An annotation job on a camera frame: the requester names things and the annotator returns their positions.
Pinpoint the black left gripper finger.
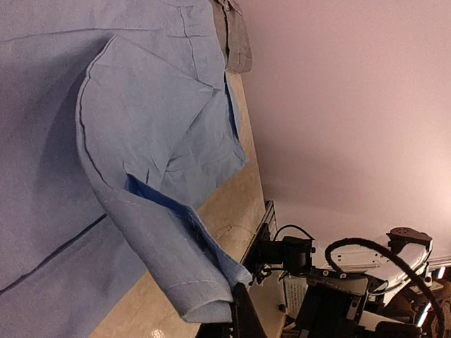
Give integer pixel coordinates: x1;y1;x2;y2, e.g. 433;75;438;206
200;283;267;338

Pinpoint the light blue long sleeve shirt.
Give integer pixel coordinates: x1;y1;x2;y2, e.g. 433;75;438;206
1;1;249;333

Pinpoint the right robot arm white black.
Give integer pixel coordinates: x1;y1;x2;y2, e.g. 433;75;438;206
295;227;450;337

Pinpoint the folded grey button shirt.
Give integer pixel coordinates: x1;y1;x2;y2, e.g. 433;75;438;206
210;0;252;74

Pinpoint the front aluminium frame rail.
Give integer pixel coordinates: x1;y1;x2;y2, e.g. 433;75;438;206
239;200;286;338

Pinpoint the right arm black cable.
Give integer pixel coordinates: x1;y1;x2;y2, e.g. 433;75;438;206
323;237;445;338

